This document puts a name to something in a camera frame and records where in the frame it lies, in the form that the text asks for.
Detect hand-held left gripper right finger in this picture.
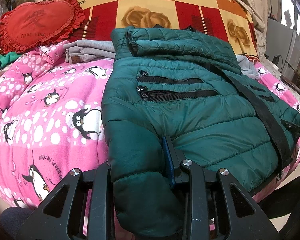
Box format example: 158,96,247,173
162,136,280,240

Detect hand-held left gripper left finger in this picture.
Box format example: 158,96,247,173
16,162,115,240

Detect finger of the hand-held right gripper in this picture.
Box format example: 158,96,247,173
281,119,300,141

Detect green puffer jacket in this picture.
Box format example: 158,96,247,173
101,25,300,233

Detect folded grey clothes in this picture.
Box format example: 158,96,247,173
63,39,118,65

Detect grey garment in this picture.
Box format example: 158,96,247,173
236,54,261,81

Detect person's right leg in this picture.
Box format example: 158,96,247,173
259,175,300,240

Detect person's leg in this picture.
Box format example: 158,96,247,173
0,206,44,240
259,175,300,240

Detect grey cabinet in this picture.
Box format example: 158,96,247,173
264,17,300,80

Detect pink penguin print blanket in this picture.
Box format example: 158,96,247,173
0,41,300,233

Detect person's left leg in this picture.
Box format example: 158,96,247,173
0,206,44,240

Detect narrow side window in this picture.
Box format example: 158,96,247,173
281,0,300,72

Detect checked rose print blanket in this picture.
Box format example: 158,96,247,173
46,0,260,57

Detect green knitted cloth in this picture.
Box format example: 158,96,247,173
0,52,19,73

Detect red heart-shaped pillow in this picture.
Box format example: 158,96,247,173
0,0,85,54

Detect black charger with cable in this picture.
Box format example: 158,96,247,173
272,54,298,78

